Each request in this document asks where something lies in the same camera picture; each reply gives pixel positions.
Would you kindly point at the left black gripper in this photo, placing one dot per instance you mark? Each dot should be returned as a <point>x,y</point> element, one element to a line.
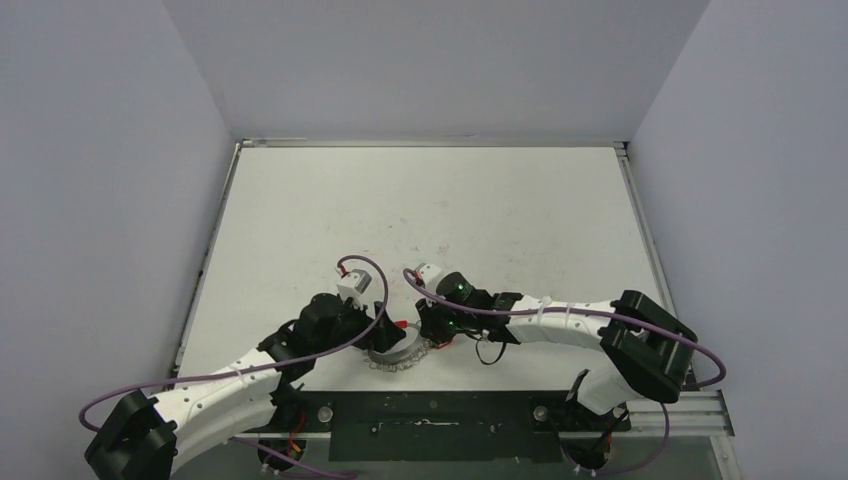
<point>387,334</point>

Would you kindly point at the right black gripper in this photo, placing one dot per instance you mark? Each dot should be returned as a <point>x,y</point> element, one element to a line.
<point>427,322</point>

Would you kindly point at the metal keyring organizer red handle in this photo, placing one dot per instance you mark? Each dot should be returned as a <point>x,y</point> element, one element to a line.
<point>402,359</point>

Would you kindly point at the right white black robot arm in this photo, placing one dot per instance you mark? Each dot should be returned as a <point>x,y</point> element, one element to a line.
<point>648,350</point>

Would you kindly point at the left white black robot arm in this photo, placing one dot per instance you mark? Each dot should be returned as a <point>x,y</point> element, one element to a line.
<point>150,437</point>

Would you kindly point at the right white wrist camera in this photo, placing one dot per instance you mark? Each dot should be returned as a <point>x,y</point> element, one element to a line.
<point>428,276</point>

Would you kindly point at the black mounting base plate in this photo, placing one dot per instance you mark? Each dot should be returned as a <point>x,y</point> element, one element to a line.
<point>394,444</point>

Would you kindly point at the aluminium frame rail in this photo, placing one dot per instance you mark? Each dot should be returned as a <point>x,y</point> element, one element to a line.
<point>689,414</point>

